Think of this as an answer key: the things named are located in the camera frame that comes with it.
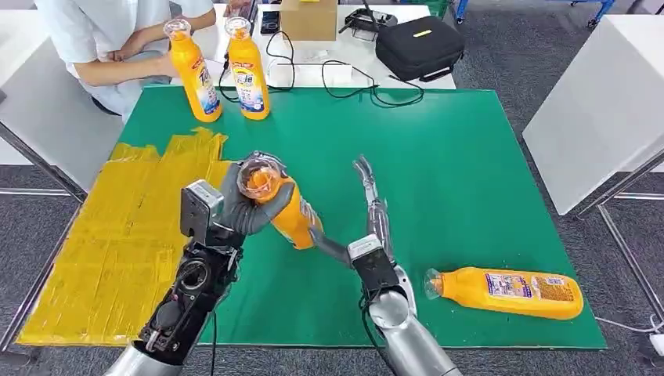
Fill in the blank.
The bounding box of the white side table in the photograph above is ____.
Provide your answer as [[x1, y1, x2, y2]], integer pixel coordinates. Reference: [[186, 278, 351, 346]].
[[0, 10, 127, 204], [521, 13, 664, 323]]

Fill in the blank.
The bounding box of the yellow sheet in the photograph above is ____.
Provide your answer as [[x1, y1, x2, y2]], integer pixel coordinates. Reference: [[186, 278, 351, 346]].
[[15, 127, 233, 348]]

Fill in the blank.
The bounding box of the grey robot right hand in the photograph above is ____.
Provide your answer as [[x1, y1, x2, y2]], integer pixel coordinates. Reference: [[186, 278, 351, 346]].
[[309, 154, 394, 267]]

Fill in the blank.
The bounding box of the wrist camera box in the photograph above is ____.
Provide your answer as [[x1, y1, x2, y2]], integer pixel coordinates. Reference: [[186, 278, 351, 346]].
[[179, 179, 226, 246], [346, 233, 402, 302]]

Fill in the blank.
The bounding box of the black cable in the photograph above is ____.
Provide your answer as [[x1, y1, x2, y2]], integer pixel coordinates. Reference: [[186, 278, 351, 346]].
[[218, 30, 297, 103], [320, 60, 425, 109]]

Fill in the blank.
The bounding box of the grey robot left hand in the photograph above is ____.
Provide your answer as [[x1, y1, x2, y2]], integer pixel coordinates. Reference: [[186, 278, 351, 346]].
[[219, 150, 296, 238]]

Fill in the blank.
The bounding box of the white table with equipment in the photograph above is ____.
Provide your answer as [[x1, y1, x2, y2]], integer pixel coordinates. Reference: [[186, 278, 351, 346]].
[[171, 4, 457, 91]]

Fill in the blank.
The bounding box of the blue cart frame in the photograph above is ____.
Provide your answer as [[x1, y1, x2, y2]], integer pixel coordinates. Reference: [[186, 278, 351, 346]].
[[453, 0, 617, 30]]

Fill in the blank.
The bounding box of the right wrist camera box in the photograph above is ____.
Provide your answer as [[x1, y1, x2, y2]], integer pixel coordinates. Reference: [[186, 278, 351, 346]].
[[346, 233, 402, 302]]

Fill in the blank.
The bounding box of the person's left hand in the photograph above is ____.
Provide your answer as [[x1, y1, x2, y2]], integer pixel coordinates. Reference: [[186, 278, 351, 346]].
[[106, 30, 150, 63]]

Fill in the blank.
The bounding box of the black carry bag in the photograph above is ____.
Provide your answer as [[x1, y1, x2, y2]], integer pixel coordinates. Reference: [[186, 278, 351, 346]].
[[374, 15, 467, 84]]

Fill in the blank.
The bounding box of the person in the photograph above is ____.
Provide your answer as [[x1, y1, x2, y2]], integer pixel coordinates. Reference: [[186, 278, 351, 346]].
[[33, 0, 219, 119]]

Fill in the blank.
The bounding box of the person's right hand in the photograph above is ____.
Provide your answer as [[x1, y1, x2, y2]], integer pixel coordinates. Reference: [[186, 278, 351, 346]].
[[155, 52, 180, 80]]

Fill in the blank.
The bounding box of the green mat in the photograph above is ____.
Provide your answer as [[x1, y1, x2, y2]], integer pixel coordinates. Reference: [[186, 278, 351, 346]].
[[117, 85, 608, 350]]

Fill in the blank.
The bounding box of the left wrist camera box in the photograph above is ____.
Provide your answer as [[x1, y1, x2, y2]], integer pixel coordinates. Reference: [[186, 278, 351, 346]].
[[179, 179, 226, 246]]

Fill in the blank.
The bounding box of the orange drink bottle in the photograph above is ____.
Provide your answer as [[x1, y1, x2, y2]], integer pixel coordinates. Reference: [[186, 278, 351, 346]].
[[236, 157, 324, 251], [424, 266, 585, 321], [163, 18, 223, 124], [224, 16, 271, 122]]

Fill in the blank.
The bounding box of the cardboard box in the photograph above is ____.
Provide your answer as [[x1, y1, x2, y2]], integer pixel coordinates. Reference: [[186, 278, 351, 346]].
[[279, 0, 339, 42]]

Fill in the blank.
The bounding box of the black phone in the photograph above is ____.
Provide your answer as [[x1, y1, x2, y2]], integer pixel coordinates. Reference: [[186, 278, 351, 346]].
[[259, 10, 282, 36]]

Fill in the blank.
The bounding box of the white floor cable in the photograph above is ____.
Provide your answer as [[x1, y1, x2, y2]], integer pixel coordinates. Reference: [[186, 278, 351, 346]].
[[593, 313, 664, 334]]

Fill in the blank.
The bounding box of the black controller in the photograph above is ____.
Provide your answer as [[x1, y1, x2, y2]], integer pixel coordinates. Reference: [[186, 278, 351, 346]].
[[337, 5, 399, 42]]

